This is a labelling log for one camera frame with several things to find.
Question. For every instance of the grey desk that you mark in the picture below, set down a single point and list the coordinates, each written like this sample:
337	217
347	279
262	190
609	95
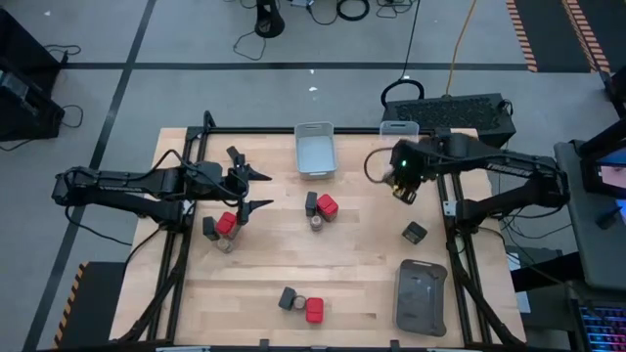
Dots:
592	234

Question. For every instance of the black stand base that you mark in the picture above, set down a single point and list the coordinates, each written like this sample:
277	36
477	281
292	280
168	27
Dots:
269	22

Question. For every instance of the black metal table frame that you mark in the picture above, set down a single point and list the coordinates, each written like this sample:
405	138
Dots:
254	130

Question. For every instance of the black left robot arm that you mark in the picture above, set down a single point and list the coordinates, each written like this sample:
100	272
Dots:
122	183

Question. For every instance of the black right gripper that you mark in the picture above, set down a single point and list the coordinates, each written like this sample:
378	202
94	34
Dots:
413	161

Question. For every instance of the RGB backlit keyboard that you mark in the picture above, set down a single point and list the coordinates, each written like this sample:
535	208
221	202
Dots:
604	332

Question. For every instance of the black perforated box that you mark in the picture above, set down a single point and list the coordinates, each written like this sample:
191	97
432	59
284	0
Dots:
455	115

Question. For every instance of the silver aluminium extrusion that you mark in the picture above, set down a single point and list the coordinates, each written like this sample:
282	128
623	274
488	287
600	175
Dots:
183	349
445	349

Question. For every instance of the red-lidded smoked paprika tin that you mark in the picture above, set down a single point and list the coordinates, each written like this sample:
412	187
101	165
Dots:
327	206
314	310
226	223

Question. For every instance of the dark grey plastic bin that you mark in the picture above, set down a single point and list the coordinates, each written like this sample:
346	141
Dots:
420	298

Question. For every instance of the clear plastic bin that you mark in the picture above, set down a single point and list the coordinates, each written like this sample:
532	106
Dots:
398	131

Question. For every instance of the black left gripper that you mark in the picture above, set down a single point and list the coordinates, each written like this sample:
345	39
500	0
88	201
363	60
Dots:
210	181

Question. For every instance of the light grey plastic bin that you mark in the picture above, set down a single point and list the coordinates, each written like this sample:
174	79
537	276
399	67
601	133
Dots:
315	151

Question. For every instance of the silver frame bracket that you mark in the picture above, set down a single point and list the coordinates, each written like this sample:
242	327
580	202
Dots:
450	209

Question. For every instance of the black equipment case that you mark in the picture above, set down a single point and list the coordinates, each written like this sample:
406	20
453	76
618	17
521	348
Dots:
24	44
29	112

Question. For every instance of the black mat orange striped edge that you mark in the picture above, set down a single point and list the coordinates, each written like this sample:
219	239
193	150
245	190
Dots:
93	308
552	34

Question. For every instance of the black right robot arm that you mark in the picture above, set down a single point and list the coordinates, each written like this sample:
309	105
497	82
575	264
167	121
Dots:
513	163

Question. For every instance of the black monitor lit screen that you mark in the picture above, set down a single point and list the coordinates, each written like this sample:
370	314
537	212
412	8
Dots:
611	171

